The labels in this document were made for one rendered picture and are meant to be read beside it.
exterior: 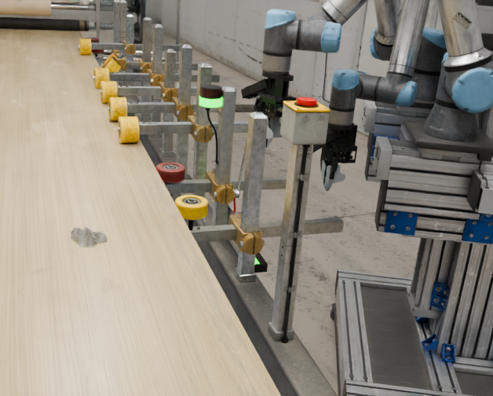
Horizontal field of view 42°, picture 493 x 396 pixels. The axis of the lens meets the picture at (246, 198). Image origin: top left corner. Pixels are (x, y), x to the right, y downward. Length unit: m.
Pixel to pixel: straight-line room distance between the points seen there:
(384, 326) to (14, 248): 1.54
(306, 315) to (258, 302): 1.33
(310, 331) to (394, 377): 0.64
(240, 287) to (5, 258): 0.59
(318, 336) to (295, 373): 1.41
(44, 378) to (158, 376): 0.16
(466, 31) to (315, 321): 1.57
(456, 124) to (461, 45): 0.25
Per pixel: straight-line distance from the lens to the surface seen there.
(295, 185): 1.28
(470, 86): 1.69
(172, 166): 1.80
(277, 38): 1.67
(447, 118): 1.86
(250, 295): 1.60
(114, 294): 1.19
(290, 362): 1.39
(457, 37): 1.70
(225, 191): 1.78
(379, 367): 2.29
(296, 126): 1.22
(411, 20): 1.97
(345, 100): 1.88
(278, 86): 1.69
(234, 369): 1.01
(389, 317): 2.57
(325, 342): 2.74
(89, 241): 1.36
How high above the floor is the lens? 1.50
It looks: 22 degrees down
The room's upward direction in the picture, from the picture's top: 5 degrees clockwise
